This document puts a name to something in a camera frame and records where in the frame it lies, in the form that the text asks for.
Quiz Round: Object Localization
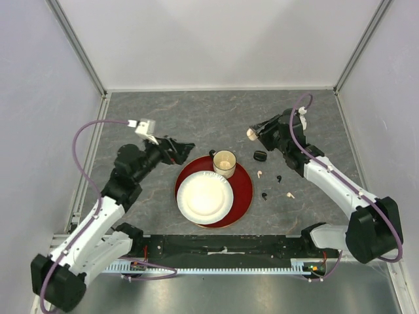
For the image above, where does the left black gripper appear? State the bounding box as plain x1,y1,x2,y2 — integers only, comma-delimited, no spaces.
134,134,195,184

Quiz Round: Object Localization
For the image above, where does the pink earbud charging case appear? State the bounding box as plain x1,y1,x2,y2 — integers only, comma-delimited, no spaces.
246,128,258,141

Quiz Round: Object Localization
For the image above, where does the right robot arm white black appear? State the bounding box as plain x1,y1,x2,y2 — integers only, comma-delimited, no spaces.
247,108,403,264

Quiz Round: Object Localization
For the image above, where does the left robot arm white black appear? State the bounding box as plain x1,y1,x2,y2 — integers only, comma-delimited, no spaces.
30,137,195,313

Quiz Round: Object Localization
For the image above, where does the black earbud charging case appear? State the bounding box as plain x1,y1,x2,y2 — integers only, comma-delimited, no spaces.
253,150,267,162

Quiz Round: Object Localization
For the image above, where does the white ceramic plate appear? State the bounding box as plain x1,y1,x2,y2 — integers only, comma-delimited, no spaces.
176,171,234,225

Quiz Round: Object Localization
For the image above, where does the red round tray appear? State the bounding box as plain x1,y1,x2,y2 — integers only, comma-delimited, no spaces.
174,156,253,228

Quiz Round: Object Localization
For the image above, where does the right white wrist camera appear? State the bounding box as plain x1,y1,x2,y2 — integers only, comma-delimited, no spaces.
297,107,307,131

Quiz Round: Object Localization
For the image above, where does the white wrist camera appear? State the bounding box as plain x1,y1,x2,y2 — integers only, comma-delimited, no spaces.
297,107,307,131
128,119,158,145

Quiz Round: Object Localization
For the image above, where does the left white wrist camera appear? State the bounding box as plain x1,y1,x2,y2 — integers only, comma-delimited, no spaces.
128,119,158,145

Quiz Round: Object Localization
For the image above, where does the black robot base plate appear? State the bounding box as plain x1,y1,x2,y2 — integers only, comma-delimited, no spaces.
128,235,337,269

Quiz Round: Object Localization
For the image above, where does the slotted cable duct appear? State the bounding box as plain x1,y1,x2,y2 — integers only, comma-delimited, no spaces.
102,260,325,276

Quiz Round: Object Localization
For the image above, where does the right aluminium frame post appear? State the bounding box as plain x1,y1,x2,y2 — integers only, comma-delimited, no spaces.
333,0,393,96

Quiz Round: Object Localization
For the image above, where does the aluminium frame post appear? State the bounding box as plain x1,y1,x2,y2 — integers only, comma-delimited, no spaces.
333,0,393,96
46,0,107,97

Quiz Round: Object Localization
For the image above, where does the left aluminium frame post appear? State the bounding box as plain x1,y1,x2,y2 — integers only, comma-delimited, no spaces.
46,0,107,97

